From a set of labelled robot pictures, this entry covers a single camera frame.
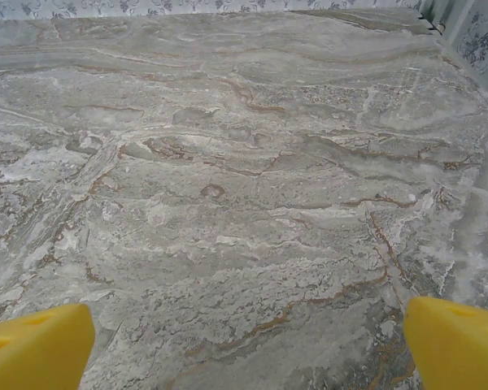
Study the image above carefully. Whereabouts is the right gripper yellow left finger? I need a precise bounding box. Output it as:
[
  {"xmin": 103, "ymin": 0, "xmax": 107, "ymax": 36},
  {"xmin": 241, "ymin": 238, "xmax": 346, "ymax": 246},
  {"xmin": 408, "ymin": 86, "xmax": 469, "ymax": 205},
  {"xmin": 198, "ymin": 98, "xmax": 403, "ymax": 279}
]
[{"xmin": 0, "ymin": 302, "xmax": 96, "ymax": 390}]

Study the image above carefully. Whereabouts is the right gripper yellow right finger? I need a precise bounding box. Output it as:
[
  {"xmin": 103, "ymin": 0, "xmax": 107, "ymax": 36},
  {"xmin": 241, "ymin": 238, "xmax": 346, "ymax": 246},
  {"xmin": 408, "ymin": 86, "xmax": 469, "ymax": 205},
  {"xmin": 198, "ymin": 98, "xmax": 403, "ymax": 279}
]
[{"xmin": 403, "ymin": 296, "xmax": 488, "ymax": 390}]

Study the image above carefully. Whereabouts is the aluminium frame post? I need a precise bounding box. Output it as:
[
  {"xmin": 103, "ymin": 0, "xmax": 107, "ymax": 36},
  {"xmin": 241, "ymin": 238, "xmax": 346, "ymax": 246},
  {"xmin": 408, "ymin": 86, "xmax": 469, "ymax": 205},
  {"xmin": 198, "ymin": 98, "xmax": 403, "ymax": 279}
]
[{"xmin": 418, "ymin": 0, "xmax": 471, "ymax": 41}]

